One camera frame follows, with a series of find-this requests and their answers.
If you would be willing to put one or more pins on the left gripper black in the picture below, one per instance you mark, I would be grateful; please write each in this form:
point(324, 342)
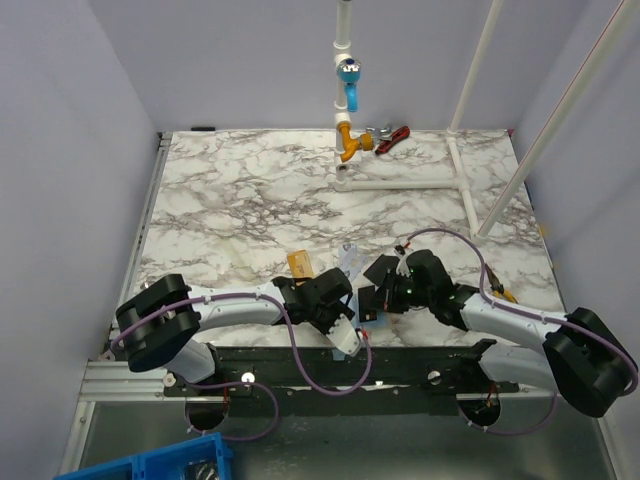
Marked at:
point(339, 309)

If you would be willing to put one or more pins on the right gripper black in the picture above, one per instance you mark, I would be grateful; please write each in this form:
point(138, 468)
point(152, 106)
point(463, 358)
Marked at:
point(385, 291)

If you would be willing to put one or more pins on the beige leather card holder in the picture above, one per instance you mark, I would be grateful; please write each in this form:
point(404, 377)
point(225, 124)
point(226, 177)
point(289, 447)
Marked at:
point(381, 323)

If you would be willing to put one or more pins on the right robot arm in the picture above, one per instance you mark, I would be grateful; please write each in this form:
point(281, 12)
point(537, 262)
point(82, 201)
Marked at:
point(573, 354)

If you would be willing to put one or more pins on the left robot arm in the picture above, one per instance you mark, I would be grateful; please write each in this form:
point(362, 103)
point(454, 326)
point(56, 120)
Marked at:
point(158, 325)

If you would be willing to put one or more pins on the gold card middle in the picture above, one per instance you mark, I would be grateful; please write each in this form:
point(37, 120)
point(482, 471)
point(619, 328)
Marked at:
point(300, 265)

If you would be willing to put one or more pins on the blue tape piece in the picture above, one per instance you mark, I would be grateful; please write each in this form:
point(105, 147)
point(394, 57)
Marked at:
point(338, 355)

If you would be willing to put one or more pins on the orange pipe valve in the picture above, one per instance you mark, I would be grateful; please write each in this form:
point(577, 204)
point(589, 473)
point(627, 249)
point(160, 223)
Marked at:
point(351, 145)

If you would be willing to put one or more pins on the red black pliers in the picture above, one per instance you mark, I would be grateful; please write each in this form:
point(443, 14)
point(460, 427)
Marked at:
point(386, 138)

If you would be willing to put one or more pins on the blue plastic bin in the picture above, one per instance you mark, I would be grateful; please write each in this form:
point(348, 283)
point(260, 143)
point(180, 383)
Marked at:
point(206, 457)

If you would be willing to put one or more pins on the blue pipe valve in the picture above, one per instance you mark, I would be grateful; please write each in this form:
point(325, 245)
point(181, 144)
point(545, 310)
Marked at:
point(348, 72)

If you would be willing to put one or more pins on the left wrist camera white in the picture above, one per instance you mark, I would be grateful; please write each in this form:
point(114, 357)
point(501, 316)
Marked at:
point(344, 336)

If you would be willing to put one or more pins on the yellow handled pliers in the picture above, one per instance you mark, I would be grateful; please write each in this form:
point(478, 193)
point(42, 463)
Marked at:
point(497, 287)

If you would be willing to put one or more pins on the aluminium rail frame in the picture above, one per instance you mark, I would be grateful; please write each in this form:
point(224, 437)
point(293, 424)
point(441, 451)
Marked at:
point(230, 205)

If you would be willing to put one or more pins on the white PVC pipe frame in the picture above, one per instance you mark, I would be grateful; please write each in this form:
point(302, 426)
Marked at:
point(621, 17)

